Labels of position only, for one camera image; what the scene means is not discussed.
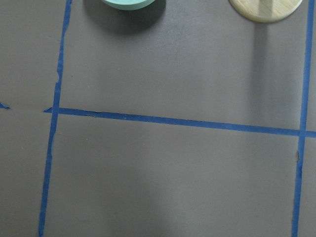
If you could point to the mint green round bowl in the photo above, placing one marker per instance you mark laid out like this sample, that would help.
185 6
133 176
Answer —
128 4

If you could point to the long blue tape strip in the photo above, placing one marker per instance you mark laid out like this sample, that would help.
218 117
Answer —
181 122

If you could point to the round wooden stand base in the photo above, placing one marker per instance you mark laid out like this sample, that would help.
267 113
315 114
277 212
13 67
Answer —
265 11

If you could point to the crossing blue tape strip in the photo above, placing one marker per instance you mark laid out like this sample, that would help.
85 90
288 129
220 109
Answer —
302 135

